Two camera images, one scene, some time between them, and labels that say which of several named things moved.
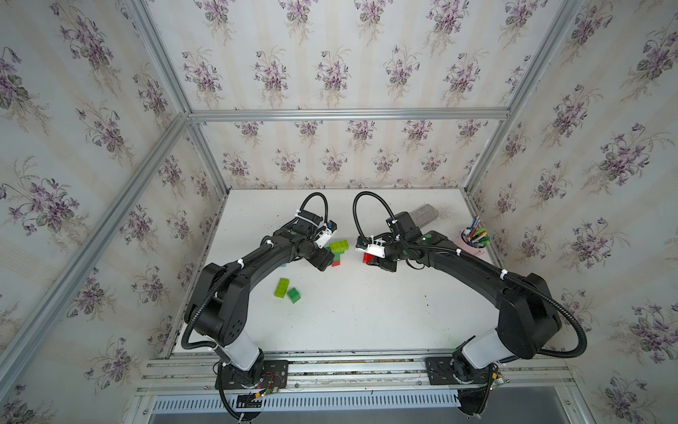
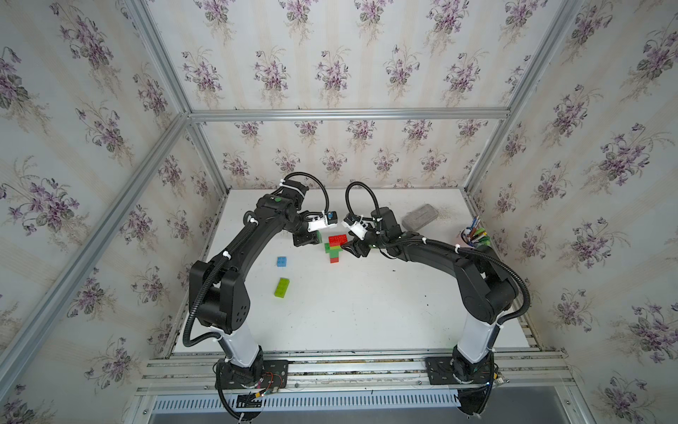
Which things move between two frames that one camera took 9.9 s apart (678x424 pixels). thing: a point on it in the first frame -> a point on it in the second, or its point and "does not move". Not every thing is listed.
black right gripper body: [391, 255] -> [363, 246]
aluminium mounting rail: [347, 372] does not move
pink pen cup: [479, 253] does not move
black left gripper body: [319, 258] -> [302, 237]
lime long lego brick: [282, 288] does not move
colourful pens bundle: [476, 236] does not move
